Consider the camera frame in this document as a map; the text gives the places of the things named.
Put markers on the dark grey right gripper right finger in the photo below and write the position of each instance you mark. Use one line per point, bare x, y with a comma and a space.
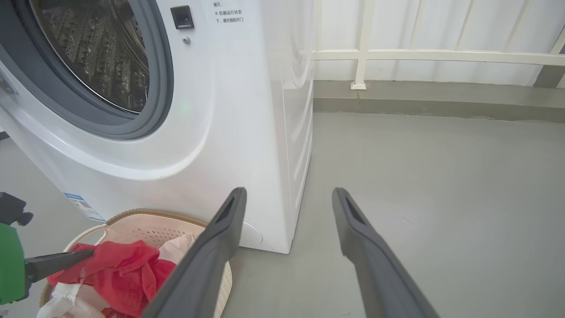
379, 274

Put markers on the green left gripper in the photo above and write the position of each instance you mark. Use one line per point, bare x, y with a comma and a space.
11, 265

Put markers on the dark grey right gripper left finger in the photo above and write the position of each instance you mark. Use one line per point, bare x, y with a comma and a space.
203, 265

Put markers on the red cloth garment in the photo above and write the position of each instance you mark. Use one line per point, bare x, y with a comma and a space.
119, 269

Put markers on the cream basket with brown rim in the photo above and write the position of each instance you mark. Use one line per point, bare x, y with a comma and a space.
145, 227

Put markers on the white front-load washing machine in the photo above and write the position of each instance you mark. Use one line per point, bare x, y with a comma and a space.
220, 132

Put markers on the stainless steel washing machine drum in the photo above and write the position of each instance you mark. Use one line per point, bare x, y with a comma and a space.
88, 44

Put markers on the black door lock socket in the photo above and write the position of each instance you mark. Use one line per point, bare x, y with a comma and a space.
182, 17

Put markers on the round white filter cover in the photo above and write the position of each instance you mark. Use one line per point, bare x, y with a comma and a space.
251, 234

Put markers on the blue energy label sticker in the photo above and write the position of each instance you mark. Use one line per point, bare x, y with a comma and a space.
84, 207

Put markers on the white metal railing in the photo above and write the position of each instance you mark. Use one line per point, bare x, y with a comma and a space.
441, 56

